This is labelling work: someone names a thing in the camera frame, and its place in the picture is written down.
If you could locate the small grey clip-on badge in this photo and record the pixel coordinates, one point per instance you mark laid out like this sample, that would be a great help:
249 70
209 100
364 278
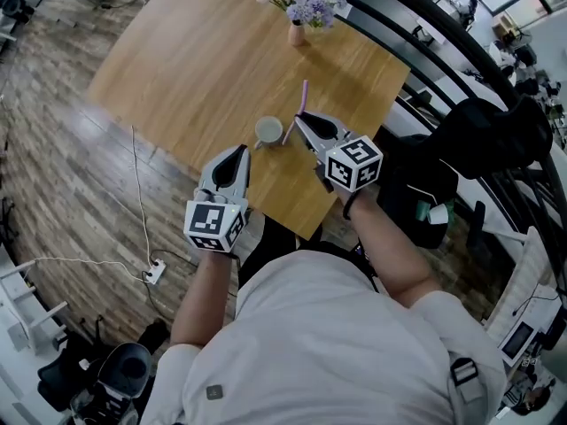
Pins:
214 392

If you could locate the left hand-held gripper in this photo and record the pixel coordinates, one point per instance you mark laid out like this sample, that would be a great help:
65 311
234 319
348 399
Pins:
212 219

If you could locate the pink flower vase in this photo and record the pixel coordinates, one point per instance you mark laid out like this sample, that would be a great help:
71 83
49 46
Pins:
296 34

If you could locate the person's black trousers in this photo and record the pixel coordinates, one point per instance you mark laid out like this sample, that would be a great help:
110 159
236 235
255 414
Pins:
277 241

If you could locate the black wristband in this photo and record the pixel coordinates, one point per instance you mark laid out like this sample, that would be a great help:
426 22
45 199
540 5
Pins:
348 206

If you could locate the black jacket on railing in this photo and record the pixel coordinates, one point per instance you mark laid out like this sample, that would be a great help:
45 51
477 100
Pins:
491 135

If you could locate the grey ceramic cup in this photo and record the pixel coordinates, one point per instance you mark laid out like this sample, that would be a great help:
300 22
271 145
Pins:
269 132

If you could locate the white power strip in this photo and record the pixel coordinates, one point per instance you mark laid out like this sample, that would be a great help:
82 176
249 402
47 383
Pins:
155 272

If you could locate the white shelf rack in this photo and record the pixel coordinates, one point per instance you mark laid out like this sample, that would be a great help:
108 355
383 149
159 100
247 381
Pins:
26 308

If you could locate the black curved railing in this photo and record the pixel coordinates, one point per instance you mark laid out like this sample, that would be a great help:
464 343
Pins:
447 33

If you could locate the pastel flower bouquet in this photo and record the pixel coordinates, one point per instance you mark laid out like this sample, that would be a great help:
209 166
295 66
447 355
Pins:
305 0

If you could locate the black backpack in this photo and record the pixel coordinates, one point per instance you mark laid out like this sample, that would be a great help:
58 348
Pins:
416 193

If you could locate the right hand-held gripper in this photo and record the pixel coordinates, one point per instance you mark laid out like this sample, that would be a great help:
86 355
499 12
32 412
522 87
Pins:
354 162

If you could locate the person's left forearm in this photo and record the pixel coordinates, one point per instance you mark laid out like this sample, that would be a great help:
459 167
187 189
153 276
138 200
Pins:
201 299

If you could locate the person's right forearm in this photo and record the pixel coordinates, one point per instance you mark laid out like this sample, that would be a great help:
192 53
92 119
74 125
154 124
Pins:
385 246

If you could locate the white framed monitor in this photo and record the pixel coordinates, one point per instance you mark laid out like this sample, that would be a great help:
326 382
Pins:
517 344

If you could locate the black office chair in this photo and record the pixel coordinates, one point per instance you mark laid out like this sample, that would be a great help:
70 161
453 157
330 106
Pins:
111 379

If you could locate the pink bendy straw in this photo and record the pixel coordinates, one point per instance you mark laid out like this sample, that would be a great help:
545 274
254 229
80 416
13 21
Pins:
304 98

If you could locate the white paper cup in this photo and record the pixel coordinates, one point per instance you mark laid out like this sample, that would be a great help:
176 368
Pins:
438 214

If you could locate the person's white shirt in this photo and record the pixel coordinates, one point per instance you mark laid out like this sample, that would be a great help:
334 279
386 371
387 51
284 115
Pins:
319 339

